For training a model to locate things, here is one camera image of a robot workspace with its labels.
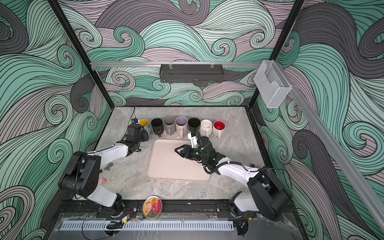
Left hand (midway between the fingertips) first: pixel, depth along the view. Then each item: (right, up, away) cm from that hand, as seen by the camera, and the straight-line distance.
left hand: (145, 130), depth 94 cm
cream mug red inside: (+49, +1, +9) cm, 50 cm away
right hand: (+21, -11, -16) cm, 29 cm away
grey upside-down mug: (+15, +4, +4) cm, 16 cm away
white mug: (+40, +1, +7) cm, 41 cm away
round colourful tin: (+10, -36, -23) cm, 44 cm away
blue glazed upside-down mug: (+1, +3, +1) cm, 3 cm away
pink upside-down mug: (+24, +3, +1) cm, 24 cm away
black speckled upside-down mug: (+7, +2, +6) cm, 9 cm away
